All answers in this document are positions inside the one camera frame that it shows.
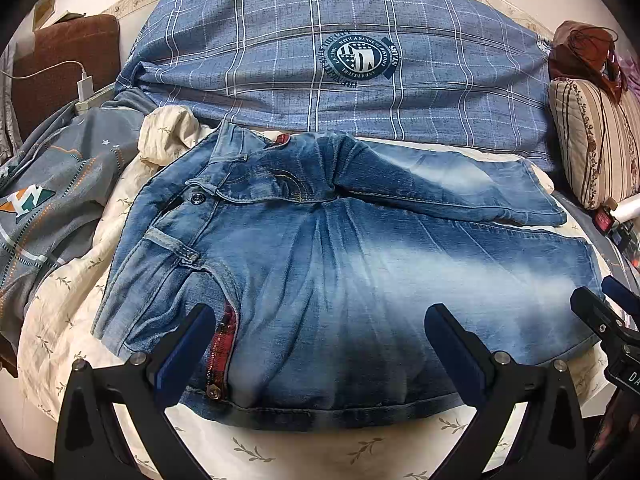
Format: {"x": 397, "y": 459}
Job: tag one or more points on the beige striped pillow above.
{"x": 599, "y": 140}

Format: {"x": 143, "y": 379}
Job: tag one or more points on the grey patterned blanket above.
{"x": 54, "y": 190}

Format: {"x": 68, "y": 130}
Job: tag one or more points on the white phone charger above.
{"x": 85, "y": 87}

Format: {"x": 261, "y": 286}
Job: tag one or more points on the blue denim jeans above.
{"x": 320, "y": 253}

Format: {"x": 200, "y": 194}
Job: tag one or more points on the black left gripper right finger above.
{"x": 550, "y": 443}

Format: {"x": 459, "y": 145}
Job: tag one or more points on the brown bag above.
{"x": 584, "y": 51}

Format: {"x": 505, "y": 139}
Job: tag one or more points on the cream leaf-print bedsheet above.
{"x": 59, "y": 323}

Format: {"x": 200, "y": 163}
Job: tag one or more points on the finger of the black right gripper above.
{"x": 599, "y": 317}
{"x": 617, "y": 291}

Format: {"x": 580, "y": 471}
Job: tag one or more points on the brown headboard cushion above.
{"x": 48, "y": 73}

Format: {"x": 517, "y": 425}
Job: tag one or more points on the blue plaid duvet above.
{"x": 454, "y": 72}

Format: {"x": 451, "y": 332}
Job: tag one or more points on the white tube bottle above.
{"x": 627, "y": 209}

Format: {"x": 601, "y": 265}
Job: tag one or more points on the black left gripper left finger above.
{"x": 90, "y": 443}

